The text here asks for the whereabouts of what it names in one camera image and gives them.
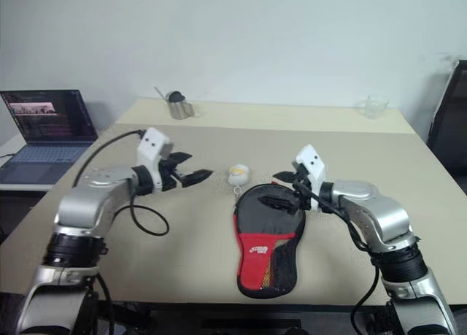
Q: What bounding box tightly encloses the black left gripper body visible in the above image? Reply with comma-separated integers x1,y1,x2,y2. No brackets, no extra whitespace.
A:
158,154,185,192

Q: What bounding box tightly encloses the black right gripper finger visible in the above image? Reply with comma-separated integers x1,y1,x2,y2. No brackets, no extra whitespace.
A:
272,170,298,183
258,195,298,216

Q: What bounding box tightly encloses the black table frame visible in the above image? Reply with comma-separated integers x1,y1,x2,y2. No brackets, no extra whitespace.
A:
107,300,391,335

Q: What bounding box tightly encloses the open grey laptop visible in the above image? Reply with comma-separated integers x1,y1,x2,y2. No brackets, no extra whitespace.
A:
0,89,99,185

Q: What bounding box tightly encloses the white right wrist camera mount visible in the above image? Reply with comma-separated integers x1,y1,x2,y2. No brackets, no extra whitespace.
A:
294,143,328,205

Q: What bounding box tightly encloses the black office chair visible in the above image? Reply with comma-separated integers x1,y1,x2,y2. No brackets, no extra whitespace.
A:
426,59,467,176

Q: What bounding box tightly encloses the white yellow plush keychain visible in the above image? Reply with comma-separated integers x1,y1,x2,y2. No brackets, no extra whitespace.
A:
226,163,252,196

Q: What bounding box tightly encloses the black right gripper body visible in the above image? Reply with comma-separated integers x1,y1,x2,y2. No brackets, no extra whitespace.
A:
291,163,315,212

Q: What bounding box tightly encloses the clear glass cup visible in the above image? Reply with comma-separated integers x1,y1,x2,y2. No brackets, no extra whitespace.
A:
358,94,390,120

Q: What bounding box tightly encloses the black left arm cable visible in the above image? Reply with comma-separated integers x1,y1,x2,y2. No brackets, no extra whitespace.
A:
72,129,171,335

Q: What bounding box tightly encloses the black table tennis paddle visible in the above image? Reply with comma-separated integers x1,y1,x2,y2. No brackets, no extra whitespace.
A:
237,185,304,289

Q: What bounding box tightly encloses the stainless steel cup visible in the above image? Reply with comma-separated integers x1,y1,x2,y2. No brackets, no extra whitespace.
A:
166,91,196,120

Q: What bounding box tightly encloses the black red paddle case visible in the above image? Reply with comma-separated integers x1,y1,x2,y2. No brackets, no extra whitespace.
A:
231,182,307,299

